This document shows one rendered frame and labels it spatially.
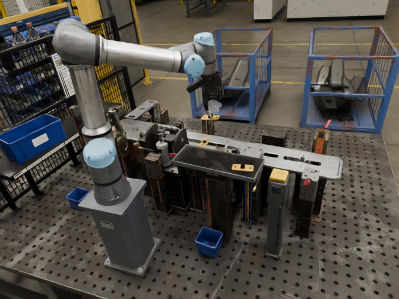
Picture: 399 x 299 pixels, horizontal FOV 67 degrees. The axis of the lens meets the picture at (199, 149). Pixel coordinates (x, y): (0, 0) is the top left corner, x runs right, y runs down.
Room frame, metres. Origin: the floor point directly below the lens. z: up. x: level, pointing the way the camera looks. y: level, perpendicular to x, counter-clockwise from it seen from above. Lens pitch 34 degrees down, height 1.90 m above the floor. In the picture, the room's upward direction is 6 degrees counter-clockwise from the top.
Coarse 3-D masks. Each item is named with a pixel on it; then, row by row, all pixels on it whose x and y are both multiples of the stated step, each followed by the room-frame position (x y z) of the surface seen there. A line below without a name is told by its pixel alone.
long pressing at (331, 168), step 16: (128, 128) 1.68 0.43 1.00; (144, 128) 1.66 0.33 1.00; (192, 144) 1.41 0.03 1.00; (224, 144) 1.38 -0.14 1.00; (240, 144) 1.36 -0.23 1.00; (256, 144) 1.34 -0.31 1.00; (272, 160) 1.18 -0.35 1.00; (288, 160) 1.17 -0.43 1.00; (320, 160) 1.14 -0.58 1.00; (336, 160) 1.13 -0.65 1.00; (320, 176) 1.03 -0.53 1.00; (336, 176) 1.01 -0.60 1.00
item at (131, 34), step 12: (96, 0) 4.27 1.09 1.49; (120, 0) 4.82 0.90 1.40; (132, 0) 5.10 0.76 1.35; (108, 12) 4.49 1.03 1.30; (120, 12) 4.76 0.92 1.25; (132, 12) 5.07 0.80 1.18; (120, 24) 4.71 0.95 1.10; (132, 24) 5.03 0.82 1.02; (108, 36) 4.38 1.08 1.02; (120, 36) 4.66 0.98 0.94; (132, 36) 4.97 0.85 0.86; (132, 72) 4.78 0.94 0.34; (144, 72) 5.07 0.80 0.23; (120, 84) 4.39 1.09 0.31; (132, 84) 4.71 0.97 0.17; (144, 84) 5.09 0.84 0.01; (120, 96) 4.28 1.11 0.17
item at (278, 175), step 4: (272, 172) 0.90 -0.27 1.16; (276, 172) 0.90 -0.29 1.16; (280, 172) 0.89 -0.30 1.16; (284, 172) 0.89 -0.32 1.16; (288, 172) 0.89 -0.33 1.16; (272, 176) 0.87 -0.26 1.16; (276, 176) 0.87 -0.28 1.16; (280, 176) 0.87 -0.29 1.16; (284, 176) 0.87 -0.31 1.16; (276, 180) 0.86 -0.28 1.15; (280, 180) 0.85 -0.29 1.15; (284, 180) 0.84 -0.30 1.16
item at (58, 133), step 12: (36, 120) 1.64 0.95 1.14; (48, 120) 1.68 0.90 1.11; (60, 120) 1.59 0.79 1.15; (12, 132) 1.52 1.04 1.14; (24, 132) 1.57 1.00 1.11; (36, 132) 1.47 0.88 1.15; (48, 132) 1.52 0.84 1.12; (60, 132) 1.57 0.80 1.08; (0, 144) 1.44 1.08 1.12; (12, 144) 1.36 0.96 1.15; (24, 144) 1.41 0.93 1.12; (36, 144) 1.45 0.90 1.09; (48, 144) 1.50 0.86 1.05; (12, 156) 1.38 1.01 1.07; (24, 156) 1.39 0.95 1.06
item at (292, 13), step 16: (288, 0) 8.75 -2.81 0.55; (304, 0) 8.59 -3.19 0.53; (320, 0) 8.44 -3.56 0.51; (336, 0) 8.29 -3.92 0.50; (352, 0) 8.15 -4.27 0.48; (368, 0) 8.02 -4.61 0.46; (384, 0) 7.88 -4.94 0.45; (288, 16) 8.73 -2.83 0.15; (304, 16) 8.57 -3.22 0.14; (320, 16) 8.43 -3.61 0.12; (336, 16) 8.28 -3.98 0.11; (352, 16) 8.15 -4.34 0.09; (368, 16) 8.01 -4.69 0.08
